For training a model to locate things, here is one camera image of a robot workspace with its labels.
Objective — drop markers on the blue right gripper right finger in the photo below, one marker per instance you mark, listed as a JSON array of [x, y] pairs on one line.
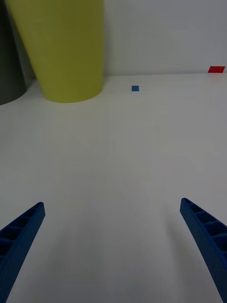
[[208, 239]]

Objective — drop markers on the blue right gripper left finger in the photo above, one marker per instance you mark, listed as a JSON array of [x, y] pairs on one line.
[[19, 239]]

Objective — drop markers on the grey plastic waste bin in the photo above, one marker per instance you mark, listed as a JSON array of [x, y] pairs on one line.
[[8, 71]]

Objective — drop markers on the yellow-green plastic waste bin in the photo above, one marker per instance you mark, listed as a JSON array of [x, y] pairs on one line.
[[66, 52]]

